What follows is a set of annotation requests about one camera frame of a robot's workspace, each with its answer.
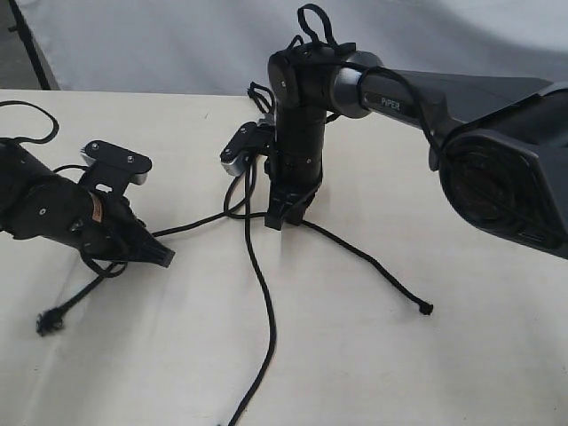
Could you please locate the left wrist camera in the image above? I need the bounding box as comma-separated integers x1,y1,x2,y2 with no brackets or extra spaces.
78,140,153,200

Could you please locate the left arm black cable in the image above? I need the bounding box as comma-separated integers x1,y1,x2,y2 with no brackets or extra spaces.
0,100,130,279

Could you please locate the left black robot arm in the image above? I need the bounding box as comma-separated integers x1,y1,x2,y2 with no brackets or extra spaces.
1,138,175,273

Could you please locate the black rope with knotted end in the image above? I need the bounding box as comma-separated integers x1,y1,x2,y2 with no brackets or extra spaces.
301,219,435,317

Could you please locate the grey fabric backdrop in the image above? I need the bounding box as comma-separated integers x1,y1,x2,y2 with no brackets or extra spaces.
19,1,567,95

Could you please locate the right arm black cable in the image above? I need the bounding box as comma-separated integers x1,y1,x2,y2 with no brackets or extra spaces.
283,4,568,241

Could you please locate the black backdrop frame pole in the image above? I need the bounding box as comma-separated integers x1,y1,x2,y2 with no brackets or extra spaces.
7,0,59,91

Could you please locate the black rope with frayed end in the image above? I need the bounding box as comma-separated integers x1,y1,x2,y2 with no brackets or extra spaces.
35,82,279,338

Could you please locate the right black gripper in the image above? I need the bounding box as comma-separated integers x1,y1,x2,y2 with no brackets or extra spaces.
264,152,322,231

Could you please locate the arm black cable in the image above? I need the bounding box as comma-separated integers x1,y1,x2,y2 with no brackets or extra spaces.
283,4,568,241
0,100,130,279

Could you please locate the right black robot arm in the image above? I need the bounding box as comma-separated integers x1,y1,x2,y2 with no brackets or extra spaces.
268,43,567,258

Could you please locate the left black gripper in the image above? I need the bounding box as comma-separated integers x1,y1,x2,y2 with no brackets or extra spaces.
66,191,176,268

